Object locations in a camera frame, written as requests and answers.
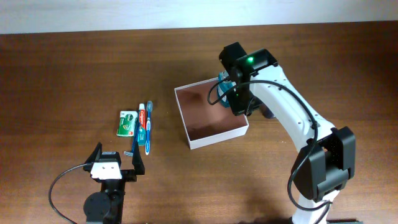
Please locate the blue disposable razor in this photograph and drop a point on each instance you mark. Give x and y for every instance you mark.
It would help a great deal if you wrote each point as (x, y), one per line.
(134, 141)

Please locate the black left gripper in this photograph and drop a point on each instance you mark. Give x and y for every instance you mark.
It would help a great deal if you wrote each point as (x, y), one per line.
(139, 168)

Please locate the clear purple sanitizer bottle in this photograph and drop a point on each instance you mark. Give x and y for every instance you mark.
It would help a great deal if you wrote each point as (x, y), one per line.
(267, 113)

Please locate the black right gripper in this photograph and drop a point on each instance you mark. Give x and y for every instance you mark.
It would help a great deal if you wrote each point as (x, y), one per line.
(237, 107)

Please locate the blue white toothbrush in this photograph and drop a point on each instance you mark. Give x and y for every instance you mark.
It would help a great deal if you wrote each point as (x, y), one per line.
(148, 126)

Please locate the pink white open box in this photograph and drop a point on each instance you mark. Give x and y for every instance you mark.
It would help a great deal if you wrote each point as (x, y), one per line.
(206, 124)

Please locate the teal Listerine mouthwash bottle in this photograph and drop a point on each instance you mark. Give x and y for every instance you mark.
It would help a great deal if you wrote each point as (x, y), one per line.
(223, 87)

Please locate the green Dettol soap pack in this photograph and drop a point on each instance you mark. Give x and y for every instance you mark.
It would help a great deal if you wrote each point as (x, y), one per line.
(127, 123)

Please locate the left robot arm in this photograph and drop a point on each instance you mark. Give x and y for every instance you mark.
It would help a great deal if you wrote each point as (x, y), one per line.
(106, 205)

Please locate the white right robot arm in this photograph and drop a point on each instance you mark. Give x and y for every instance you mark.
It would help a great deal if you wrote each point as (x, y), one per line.
(326, 154)

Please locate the Colgate toothpaste tube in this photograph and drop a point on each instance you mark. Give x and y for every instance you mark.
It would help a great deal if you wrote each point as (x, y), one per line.
(141, 137)

